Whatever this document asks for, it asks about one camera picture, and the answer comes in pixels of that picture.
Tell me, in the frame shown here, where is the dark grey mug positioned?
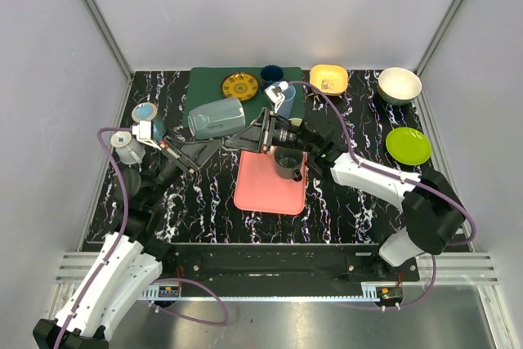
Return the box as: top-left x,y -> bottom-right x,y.
274,147 -> 306,182

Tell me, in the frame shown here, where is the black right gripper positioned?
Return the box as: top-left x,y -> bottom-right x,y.
226,107 -> 316,154

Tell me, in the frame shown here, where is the yellow patterned plate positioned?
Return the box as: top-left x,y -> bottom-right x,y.
221,72 -> 260,101

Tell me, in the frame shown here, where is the light blue glazed mug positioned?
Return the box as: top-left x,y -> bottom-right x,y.
132,102 -> 166,141

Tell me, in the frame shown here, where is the white round bowl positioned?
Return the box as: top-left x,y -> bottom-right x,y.
378,67 -> 422,106

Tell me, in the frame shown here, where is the light blue plastic cup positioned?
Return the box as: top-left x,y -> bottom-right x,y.
275,85 -> 296,119

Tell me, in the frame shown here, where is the lime green plate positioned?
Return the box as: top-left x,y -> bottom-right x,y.
385,127 -> 432,166

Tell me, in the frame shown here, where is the white grey mug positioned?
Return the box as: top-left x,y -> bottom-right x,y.
187,97 -> 246,140

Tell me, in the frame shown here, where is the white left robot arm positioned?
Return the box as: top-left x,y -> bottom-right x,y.
33,139 -> 221,348

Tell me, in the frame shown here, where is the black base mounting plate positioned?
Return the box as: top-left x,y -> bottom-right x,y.
162,244 -> 419,299

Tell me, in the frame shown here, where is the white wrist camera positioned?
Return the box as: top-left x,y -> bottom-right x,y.
131,120 -> 162,150
264,81 -> 289,113

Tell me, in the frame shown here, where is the sage green mug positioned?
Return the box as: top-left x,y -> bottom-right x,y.
289,118 -> 302,127

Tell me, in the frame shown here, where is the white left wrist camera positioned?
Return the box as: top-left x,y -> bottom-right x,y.
131,120 -> 162,150

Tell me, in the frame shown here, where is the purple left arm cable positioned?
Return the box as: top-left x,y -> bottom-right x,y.
52,127 -> 230,349

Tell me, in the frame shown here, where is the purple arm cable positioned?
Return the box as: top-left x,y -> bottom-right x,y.
52,127 -> 230,349
285,81 -> 477,311

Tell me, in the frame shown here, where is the yellow square bowl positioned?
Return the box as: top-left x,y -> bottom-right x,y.
310,65 -> 349,96

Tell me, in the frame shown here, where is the dark blue cup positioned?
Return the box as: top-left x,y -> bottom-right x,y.
260,65 -> 284,88

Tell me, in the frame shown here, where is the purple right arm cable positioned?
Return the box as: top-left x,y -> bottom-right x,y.
285,81 -> 477,311

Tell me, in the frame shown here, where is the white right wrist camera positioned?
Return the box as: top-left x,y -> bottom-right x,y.
264,81 -> 289,113

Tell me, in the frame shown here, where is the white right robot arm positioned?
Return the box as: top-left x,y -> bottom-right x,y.
225,109 -> 466,281

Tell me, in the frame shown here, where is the dark green mat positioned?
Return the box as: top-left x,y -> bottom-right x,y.
182,66 -> 305,128

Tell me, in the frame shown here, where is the pink plastic tray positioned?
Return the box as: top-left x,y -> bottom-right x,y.
234,151 -> 306,215

